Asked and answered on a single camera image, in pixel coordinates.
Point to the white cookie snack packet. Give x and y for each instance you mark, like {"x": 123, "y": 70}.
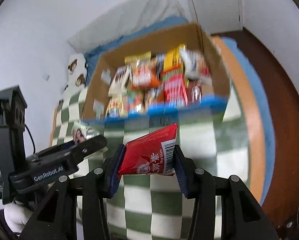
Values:
{"x": 196, "y": 67}

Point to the grey white pillow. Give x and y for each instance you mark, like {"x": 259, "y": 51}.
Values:
{"x": 124, "y": 19}

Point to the bear print pillow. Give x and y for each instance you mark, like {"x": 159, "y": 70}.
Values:
{"x": 77, "y": 72}

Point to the small red sachet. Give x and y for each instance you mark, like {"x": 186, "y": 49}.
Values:
{"x": 151, "y": 153}

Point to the red green snack packet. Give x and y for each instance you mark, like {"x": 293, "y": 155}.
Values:
{"x": 174, "y": 87}

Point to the dark red brown sachet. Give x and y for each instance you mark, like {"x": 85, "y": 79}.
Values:
{"x": 194, "y": 92}

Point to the orange panda snack bag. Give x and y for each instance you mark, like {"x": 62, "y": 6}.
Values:
{"x": 144, "y": 75}
{"x": 153, "y": 97}

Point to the green white checkered mat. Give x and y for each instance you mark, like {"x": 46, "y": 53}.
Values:
{"x": 149, "y": 204}

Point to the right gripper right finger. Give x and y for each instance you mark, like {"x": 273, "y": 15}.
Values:
{"x": 184, "y": 169}

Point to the white door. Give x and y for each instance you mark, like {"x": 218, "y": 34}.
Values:
{"x": 217, "y": 16}

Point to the small white panda packet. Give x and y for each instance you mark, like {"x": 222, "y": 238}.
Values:
{"x": 82, "y": 132}

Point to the yellow black noodle packet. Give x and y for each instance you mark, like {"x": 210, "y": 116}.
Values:
{"x": 170, "y": 63}

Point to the cardboard milk box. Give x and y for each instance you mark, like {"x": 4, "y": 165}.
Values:
{"x": 160, "y": 111}

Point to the chocolate wafer stick packet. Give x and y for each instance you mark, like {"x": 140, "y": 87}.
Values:
{"x": 119, "y": 83}

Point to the colourful candy ball bag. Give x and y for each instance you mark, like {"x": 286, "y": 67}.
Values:
{"x": 136, "y": 102}

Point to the yellow panda snack bag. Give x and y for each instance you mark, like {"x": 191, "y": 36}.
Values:
{"x": 116, "y": 108}

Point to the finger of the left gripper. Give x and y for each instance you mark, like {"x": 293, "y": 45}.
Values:
{"x": 78, "y": 152}

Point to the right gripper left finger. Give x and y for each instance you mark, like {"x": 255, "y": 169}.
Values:
{"x": 111, "y": 168}

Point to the clear yellow biscuit bag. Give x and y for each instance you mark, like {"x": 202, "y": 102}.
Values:
{"x": 135, "y": 60}

